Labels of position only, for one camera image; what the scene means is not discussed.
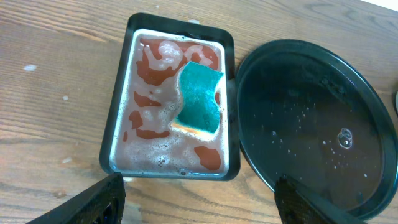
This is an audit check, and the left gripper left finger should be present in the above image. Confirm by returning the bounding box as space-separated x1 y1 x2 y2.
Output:
28 173 126 224

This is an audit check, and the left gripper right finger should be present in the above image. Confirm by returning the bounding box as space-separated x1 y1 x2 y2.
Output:
274 174 366 224

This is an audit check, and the green scrubbing sponge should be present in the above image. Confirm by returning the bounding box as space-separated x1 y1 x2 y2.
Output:
171 62 223 134

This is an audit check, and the light blue plate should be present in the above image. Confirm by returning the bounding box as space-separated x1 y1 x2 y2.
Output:
395 92 398 114

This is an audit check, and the black round serving tray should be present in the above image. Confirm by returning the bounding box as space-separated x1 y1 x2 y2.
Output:
236 39 397 220

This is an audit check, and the black rectangular water tray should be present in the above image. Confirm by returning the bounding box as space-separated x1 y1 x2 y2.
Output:
99 13 240 181

